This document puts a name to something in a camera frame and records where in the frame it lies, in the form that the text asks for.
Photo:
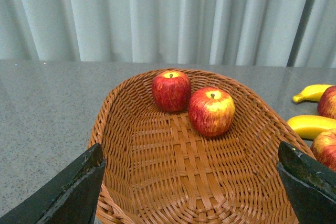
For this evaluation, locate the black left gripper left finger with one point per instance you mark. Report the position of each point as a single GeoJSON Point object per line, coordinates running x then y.
{"type": "Point", "coordinates": [70, 197]}

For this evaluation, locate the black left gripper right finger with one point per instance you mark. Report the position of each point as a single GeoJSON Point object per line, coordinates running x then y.
{"type": "Point", "coordinates": [310, 186]}

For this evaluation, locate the large red apple front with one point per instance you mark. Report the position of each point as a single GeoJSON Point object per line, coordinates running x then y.
{"type": "Point", "coordinates": [324, 149]}

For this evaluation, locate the yellow banana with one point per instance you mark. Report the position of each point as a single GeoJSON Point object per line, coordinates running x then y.
{"type": "Point", "coordinates": [310, 126]}
{"type": "Point", "coordinates": [311, 93]}

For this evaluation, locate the red yellow apple sideways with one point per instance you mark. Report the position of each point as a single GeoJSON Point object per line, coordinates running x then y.
{"type": "Point", "coordinates": [326, 104]}

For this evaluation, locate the brown wicker basket left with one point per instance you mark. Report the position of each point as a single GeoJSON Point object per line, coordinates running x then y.
{"type": "Point", "coordinates": [160, 170]}

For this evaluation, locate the red yellow apple back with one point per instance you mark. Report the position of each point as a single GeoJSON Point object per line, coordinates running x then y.
{"type": "Point", "coordinates": [211, 111]}

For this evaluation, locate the dark red apple back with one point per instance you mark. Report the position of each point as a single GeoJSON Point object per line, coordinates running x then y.
{"type": "Point", "coordinates": [171, 90]}

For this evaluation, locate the grey pleated curtain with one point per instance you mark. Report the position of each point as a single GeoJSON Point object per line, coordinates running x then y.
{"type": "Point", "coordinates": [293, 33]}

